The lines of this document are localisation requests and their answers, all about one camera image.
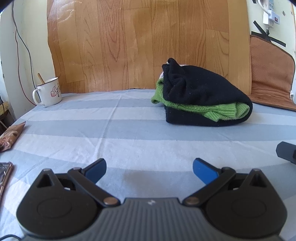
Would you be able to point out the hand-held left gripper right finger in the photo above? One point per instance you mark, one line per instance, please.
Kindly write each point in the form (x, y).
(203, 168)

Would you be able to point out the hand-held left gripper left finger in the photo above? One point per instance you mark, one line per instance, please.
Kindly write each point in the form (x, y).
(97, 168)

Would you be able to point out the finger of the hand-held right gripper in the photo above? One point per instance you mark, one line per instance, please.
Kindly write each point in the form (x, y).
(286, 151)

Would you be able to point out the green navy white striped sweater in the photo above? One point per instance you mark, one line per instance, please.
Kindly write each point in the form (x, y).
(203, 92)

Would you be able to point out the blue striped bed sheet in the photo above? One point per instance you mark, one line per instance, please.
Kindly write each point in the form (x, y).
(138, 139)

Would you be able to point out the brown seat cushion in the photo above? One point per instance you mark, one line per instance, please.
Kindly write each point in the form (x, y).
(268, 69)

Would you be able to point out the white enamel mug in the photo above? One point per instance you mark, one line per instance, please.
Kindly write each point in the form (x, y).
(49, 95)

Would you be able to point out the brown snack packet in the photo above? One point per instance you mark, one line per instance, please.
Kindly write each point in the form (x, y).
(10, 136)

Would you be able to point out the smartphone with rose-gold edge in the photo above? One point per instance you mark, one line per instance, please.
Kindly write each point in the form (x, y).
(4, 171)

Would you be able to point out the wood-grain board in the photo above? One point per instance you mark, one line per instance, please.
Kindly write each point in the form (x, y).
(115, 34)

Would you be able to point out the white plug adapter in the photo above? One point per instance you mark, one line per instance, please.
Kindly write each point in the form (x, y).
(271, 17)

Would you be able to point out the white power strip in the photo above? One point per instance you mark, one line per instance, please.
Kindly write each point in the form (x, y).
(268, 4)

